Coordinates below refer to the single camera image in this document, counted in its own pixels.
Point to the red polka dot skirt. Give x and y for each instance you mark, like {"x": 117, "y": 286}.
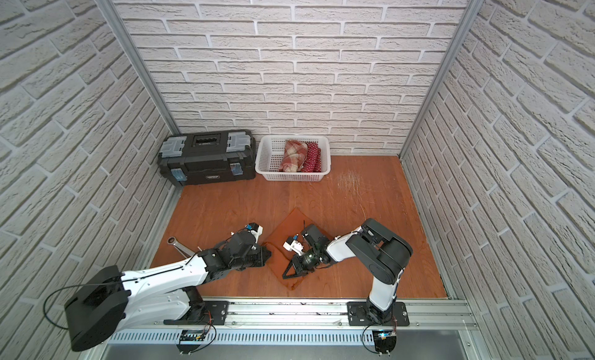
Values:
{"x": 313, "y": 160}

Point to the red plaid skirt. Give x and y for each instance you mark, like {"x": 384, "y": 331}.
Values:
{"x": 295, "y": 153}

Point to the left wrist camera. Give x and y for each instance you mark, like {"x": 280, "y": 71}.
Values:
{"x": 255, "y": 229}

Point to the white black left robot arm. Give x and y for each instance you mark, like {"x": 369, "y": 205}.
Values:
{"x": 113, "y": 300}

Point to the silver wrench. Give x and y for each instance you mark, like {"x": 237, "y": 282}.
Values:
{"x": 182, "y": 249}

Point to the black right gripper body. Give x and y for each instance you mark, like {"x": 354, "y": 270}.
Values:
{"x": 306, "y": 263}

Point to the right controller board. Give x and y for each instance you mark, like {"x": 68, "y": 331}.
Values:
{"x": 384, "y": 341}

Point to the white plastic basket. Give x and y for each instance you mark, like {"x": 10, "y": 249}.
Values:
{"x": 271, "y": 151}

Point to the black plastic toolbox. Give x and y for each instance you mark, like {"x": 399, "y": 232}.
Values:
{"x": 211, "y": 157}

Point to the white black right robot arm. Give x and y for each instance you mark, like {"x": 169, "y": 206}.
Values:
{"x": 385, "y": 255}

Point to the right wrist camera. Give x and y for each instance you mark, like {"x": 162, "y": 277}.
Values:
{"x": 293, "y": 244}

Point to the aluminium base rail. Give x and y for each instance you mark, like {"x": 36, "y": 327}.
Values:
{"x": 295, "y": 313}

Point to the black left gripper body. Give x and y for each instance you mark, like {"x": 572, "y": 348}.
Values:
{"x": 256, "y": 252}

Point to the left controller board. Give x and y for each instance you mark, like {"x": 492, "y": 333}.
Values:
{"x": 191, "y": 341}

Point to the orange brown skirt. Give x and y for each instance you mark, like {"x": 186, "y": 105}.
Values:
{"x": 291, "y": 227}

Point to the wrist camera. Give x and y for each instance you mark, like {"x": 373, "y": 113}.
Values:
{"x": 293, "y": 244}
{"x": 255, "y": 229}

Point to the controller board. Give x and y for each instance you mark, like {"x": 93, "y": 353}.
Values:
{"x": 191, "y": 341}
{"x": 384, "y": 341}

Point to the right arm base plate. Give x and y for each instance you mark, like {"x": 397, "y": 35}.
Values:
{"x": 361, "y": 314}

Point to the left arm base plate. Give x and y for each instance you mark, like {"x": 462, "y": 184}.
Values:
{"x": 209, "y": 312}

